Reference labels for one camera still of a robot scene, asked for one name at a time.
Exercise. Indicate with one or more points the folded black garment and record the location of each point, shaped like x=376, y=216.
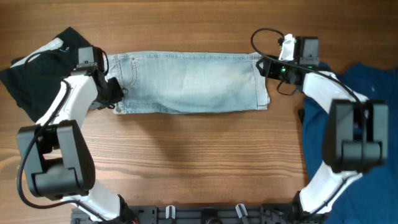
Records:
x=35, y=86

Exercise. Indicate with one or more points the left white rail clip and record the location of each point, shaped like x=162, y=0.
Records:
x=170, y=212

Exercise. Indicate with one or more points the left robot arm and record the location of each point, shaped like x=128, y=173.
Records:
x=56, y=165

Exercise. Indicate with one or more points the right white rail clip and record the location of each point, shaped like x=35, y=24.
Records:
x=242, y=213

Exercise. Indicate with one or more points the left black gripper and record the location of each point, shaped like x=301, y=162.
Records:
x=119, y=94

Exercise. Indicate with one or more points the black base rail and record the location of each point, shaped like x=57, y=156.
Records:
x=266, y=214

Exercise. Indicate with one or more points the white rail clip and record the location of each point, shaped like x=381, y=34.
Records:
x=242, y=213
x=170, y=212

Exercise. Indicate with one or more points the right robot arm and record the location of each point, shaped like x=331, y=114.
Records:
x=355, y=138

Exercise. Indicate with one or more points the light blue denim shorts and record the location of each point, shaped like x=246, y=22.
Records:
x=188, y=82

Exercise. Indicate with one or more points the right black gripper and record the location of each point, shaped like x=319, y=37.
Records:
x=270, y=68

